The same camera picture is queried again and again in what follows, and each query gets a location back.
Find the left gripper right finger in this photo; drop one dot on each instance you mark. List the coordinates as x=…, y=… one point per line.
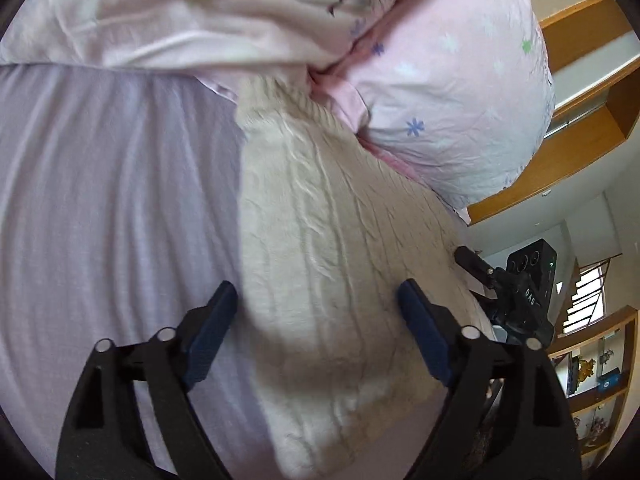
x=474, y=265

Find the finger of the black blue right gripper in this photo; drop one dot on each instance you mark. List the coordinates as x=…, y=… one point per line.
x=505, y=415

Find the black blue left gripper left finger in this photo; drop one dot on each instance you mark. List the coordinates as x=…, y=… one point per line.
x=103, y=436

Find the beige cable knit sweater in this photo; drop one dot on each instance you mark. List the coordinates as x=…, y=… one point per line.
x=327, y=233

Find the wooden staircase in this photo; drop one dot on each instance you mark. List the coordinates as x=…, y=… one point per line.
x=584, y=302

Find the wooden bookshelf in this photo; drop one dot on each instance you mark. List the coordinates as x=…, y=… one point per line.
x=594, y=366

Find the pink floral right pillow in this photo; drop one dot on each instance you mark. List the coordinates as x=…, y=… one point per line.
x=455, y=94

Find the wooden headboard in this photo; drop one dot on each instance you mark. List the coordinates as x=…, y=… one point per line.
x=594, y=56

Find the white floral left pillow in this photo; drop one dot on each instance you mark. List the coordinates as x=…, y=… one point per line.
x=217, y=41

